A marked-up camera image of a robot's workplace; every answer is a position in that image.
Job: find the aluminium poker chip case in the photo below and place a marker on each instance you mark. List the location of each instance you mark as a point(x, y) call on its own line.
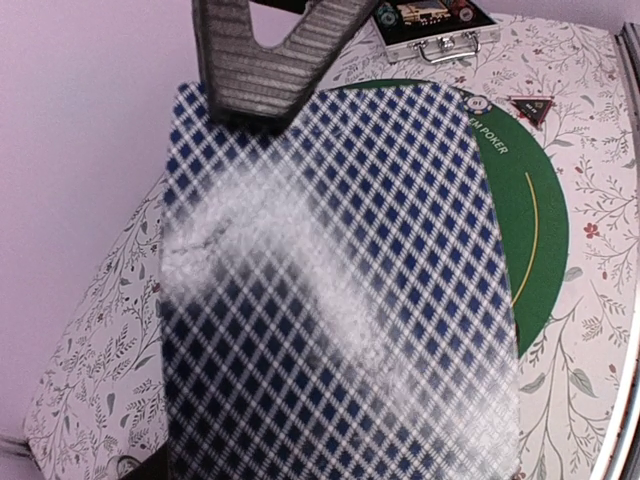
point(434, 31)

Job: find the black red triangular card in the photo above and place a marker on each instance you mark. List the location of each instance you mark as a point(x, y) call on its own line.
point(533, 108)

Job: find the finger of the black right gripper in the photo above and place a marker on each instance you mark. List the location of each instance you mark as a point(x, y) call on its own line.
point(248, 82)

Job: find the floral patterned tablecloth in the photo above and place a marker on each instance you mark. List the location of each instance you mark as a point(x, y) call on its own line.
point(97, 408)

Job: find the blue white poker chip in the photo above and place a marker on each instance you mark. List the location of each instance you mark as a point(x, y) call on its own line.
point(477, 104)

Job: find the round green poker mat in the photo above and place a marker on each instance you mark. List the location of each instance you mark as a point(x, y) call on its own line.
point(525, 225)

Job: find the deck of playing cards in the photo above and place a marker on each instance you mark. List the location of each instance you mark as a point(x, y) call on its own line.
point(335, 298)

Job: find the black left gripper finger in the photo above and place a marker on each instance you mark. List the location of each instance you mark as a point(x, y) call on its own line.
point(155, 467)

